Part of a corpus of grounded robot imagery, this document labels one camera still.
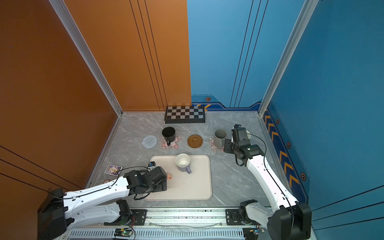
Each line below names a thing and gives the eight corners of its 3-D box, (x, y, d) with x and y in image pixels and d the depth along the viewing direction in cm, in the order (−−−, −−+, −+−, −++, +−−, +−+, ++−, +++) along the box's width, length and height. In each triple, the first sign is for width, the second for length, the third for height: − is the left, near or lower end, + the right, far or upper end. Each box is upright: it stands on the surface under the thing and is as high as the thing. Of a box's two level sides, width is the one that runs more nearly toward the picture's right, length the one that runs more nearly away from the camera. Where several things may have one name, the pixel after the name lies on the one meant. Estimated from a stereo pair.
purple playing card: (105, 173, 90) (104, 172, 89) (111, 165, 94) (109, 163, 92) (117, 176, 89) (115, 175, 88) (122, 168, 93) (120, 166, 91)
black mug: (169, 149, 101) (166, 140, 93) (163, 138, 107) (160, 129, 98) (179, 144, 104) (178, 135, 95) (173, 134, 109) (171, 124, 101)
